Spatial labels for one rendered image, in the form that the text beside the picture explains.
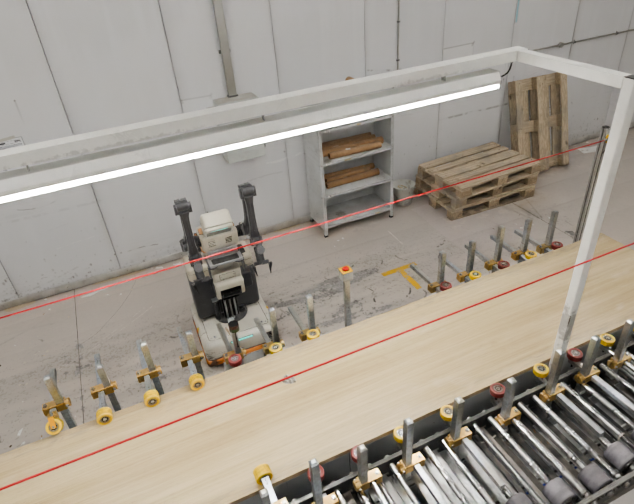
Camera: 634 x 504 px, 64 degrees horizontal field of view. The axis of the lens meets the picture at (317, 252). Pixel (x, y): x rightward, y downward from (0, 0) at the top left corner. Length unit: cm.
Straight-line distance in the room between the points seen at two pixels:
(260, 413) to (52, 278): 348
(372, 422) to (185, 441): 96
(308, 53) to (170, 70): 138
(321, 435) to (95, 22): 379
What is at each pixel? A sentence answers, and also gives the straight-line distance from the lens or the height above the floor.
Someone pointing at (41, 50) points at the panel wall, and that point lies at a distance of 501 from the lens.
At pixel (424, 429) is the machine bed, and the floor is 70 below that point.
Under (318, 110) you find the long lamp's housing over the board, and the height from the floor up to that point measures 238.
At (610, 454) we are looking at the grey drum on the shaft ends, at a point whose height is 82.
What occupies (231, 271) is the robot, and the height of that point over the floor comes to 87.
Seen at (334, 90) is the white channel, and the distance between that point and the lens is 224.
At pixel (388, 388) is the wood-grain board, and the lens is 288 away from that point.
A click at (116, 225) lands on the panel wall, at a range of 554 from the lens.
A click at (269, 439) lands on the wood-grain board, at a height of 90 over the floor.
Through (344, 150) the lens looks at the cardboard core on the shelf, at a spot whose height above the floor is 97.
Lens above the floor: 307
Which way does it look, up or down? 34 degrees down
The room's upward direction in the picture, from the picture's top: 5 degrees counter-clockwise
